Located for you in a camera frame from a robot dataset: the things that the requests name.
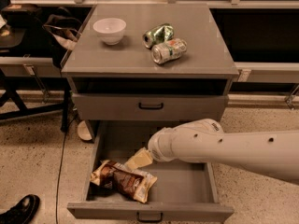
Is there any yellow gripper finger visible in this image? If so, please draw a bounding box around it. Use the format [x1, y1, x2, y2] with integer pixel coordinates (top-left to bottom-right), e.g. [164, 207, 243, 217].
[125, 147, 153, 170]

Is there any brown chip bag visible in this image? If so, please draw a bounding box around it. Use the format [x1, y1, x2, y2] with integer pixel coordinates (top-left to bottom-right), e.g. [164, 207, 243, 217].
[90, 160, 157, 203]

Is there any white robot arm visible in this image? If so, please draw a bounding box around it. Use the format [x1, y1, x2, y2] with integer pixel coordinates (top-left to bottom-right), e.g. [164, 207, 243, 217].
[147, 119, 299, 185]

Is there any open grey middle drawer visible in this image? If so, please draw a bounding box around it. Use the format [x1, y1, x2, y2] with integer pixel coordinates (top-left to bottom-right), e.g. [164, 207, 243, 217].
[67, 121, 234, 223]

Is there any closed grey upper drawer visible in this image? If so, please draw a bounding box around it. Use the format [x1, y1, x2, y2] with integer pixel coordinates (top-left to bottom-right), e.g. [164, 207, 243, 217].
[72, 93, 228, 121]

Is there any grey drawer cabinet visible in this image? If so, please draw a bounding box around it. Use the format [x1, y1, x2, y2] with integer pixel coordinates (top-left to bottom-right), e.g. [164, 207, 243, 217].
[62, 4, 238, 133]

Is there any round wooden disc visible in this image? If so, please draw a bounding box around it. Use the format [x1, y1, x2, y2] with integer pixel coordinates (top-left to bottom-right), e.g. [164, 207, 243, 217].
[77, 121, 92, 141]

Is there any silver green soda can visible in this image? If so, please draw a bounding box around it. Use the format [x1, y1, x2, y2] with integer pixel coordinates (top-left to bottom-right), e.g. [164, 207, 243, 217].
[151, 38, 187, 64]

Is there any crushed green soda can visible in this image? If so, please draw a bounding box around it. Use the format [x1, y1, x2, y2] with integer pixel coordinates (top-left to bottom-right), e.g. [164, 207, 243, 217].
[143, 23, 174, 49]

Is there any white bowl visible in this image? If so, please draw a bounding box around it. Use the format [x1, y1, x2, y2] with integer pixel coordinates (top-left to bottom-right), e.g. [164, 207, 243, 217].
[93, 18, 126, 45]

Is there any black shoe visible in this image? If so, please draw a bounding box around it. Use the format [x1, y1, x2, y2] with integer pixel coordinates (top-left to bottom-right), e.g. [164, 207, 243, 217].
[0, 194, 40, 224]

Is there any black table with legs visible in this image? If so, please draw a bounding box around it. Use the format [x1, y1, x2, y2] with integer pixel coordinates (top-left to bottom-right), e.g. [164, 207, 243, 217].
[0, 4, 69, 131]

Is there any black floor cable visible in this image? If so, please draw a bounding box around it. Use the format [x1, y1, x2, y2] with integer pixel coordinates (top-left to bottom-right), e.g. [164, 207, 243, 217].
[54, 114, 78, 224]

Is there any dark bag with straps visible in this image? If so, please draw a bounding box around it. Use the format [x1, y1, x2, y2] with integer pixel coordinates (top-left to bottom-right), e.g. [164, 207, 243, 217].
[43, 14, 81, 68]

